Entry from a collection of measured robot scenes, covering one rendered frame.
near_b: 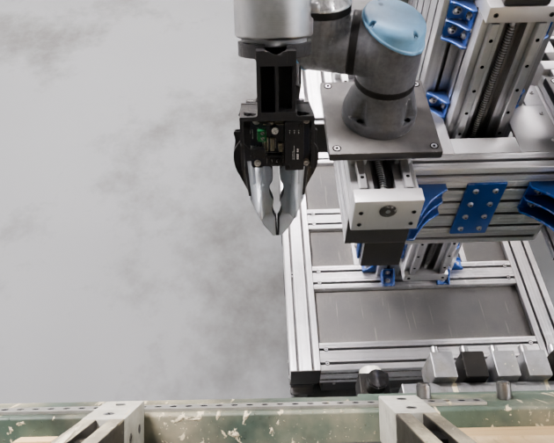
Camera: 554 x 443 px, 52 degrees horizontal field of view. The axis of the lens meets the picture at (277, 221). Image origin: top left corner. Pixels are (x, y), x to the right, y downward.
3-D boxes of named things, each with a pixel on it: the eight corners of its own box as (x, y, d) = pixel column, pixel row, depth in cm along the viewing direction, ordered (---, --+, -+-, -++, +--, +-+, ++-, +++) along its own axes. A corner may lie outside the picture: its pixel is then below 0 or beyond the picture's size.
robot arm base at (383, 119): (338, 91, 123) (342, 52, 115) (408, 90, 123) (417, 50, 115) (346, 141, 113) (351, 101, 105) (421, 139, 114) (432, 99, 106)
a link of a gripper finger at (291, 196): (278, 253, 61) (277, 170, 57) (277, 229, 66) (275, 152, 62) (308, 252, 61) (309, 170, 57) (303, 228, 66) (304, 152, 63)
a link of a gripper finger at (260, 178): (249, 253, 61) (245, 170, 57) (250, 230, 66) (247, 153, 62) (278, 253, 61) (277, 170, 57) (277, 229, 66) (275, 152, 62)
